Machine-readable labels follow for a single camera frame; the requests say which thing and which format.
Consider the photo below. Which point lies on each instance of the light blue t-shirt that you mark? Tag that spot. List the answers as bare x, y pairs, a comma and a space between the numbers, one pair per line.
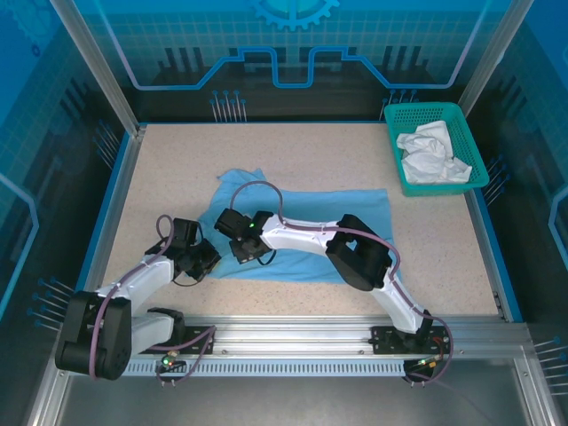
319, 204

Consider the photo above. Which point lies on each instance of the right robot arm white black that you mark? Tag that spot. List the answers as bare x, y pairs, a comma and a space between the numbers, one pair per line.
302, 239

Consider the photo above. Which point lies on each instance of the small LED circuit board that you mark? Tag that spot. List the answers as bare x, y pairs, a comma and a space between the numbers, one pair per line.
168, 359
428, 363

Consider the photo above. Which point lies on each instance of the metal front panel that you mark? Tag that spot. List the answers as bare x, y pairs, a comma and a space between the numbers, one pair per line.
288, 404

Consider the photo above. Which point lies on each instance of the green plastic basket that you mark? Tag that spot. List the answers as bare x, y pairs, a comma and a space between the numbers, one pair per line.
395, 115

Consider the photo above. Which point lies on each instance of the white crumpled t-shirt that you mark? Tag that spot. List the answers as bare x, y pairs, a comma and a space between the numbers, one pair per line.
426, 160

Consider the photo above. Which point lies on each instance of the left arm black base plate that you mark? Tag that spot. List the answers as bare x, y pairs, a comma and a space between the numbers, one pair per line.
195, 338

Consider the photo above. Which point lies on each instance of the aluminium side rail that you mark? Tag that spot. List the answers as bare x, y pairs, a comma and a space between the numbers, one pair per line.
488, 266
113, 222

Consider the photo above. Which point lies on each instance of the aluminium mounting rail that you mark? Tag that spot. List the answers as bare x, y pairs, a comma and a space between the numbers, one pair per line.
288, 333

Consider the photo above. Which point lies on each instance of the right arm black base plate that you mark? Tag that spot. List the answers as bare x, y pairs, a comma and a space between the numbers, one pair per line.
381, 341

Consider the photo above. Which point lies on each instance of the aluminium frame post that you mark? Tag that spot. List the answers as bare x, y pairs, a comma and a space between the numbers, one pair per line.
102, 66
486, 57

